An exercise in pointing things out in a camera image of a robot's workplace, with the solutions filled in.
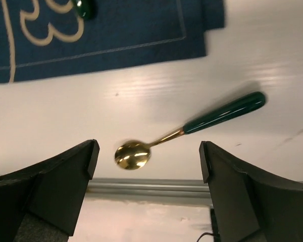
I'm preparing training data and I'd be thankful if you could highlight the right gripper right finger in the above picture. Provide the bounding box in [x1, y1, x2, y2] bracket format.
[199, 141, 303, 241]

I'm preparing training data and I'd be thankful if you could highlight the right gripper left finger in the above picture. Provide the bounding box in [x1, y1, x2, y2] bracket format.
[0, 140, 99, 241]

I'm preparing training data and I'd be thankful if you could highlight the gold spoon green handle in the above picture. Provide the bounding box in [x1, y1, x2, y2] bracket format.
[114, 91, 267, 170]

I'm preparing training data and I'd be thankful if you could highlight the blue fish placemat cloth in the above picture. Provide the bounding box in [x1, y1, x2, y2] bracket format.
[0, 1, 225, 84]

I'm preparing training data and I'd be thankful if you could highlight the gold knife green handle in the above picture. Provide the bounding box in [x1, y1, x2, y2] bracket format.
[72, 0, 95, 20]

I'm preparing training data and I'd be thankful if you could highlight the aluminium front rail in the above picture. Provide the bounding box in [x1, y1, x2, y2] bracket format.
[86, 178, 211, 198]

